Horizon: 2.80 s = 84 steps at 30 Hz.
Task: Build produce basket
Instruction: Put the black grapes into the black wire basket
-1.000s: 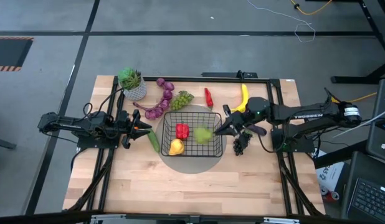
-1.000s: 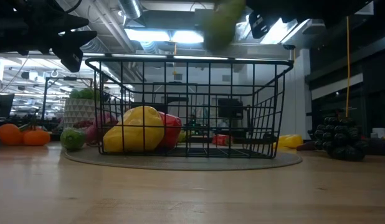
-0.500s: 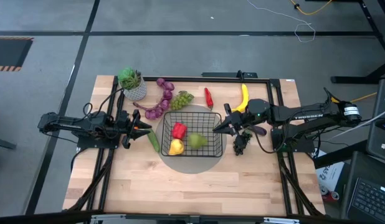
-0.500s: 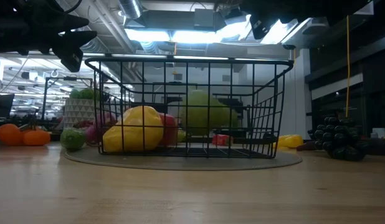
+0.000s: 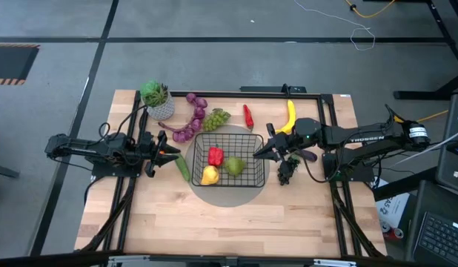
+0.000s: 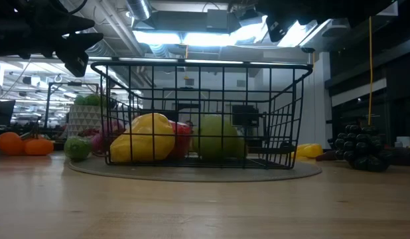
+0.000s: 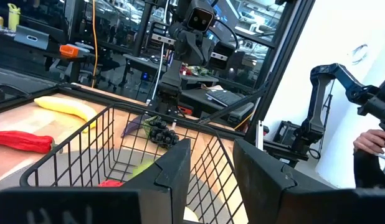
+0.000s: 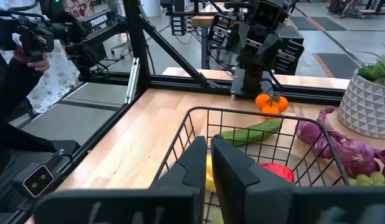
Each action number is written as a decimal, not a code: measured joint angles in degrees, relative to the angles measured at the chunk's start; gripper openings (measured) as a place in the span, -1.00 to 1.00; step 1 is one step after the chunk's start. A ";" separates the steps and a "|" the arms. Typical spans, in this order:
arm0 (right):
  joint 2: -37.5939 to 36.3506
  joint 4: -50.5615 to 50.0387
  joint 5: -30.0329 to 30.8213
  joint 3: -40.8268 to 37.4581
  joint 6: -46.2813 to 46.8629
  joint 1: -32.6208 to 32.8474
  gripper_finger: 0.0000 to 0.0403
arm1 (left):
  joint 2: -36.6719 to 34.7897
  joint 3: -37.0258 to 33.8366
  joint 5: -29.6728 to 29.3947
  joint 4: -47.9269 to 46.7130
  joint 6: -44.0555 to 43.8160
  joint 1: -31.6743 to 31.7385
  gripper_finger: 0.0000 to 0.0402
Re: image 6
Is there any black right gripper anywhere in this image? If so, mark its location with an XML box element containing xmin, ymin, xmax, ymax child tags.
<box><xmin>256</xmin><ymin>0</ymin><xmax>328</xmax><ymax>43</ymax></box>

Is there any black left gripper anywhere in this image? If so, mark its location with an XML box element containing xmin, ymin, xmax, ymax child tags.
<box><xmin>0</xmin><ymin>0</ymin><xmax>105</xmax><ymax>78</ymax></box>

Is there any yellow bell pepper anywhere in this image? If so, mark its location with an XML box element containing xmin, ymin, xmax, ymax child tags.
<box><xmin>109</xmin><ymin>112</ymin><xmax>176</xmax><ymax>163</ymax></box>

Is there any yellow banana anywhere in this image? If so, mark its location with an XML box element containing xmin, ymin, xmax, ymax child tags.
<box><xmin>291</xmin><ymin>143</ymin><xmax>324</xmax><ymax>159</ymax></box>

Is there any green apple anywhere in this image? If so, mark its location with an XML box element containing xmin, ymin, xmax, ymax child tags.
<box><xmin>191</xmin><ymin>114</ymin><xmax>248</xmax><ymax>161</ymax></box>

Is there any black grape bunch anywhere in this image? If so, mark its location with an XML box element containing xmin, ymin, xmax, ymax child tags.
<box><xmin>327</xmin><ymin>116</ymin><xmax>395</xmax><ymax>173</ymax></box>

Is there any red bell pepper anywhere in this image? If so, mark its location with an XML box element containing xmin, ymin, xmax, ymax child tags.
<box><xmin>167</xmin><ymin>119</ymin><xmax>194</xmax><ymax>159</ymax></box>

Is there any grey ceiling unit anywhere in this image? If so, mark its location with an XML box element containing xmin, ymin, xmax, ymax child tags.
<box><xmin>206</xmin><ymin>9</ymin><xmax>231</xmax><ymax>31</ymax></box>

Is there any potted plant patterned white pot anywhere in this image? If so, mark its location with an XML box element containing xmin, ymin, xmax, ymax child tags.
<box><xmin>67</xmin><ymin>94</ymin><xmax>108</xmax><ymax>139</ymax></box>

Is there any black monitor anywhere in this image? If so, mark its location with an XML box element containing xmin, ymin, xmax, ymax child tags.
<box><xmin>0</xmin><ymin>99</ymin><xmax>16</xmax><ymax>127</ymax></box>
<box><xmin>231</xmin><ymin>104</ymin><xmax>260</xmax><ymax>127</ymax></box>

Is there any grey round mat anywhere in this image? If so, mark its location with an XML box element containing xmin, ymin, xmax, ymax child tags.
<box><xmin>66</xmin><ymin>155</ymin><xmax>323</xmax><ymax>183</ymax></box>

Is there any silver ceiling duct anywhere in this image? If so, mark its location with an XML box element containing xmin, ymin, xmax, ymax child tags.
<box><xmin>125</xmin><ymin>0</ymin><xmax>153</xmax><ymax>21</ymax></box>

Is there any black metal stand frame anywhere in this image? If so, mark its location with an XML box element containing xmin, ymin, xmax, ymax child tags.
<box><xmin>44</xmin><ymin>81</ymin><xmax>102</xmax><ymax>129</ymax></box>

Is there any yellow hanging cord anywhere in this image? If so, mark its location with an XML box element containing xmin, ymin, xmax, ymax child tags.
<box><xmin>183</xmin><ymin>44</ymin><xmax>190</xmax><ymax>81</ymax></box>

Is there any purple onion string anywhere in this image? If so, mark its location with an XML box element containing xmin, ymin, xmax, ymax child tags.
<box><xmin>78</xmin><ymin>118</ymin><xmax>126</xmax><ymax>156</ymax></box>

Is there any black wire basket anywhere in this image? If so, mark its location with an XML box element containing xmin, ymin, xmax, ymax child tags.
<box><xmin>90</xmin><ymin>60</ymin><xmax>314</xmax><ymax>171</ymax></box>

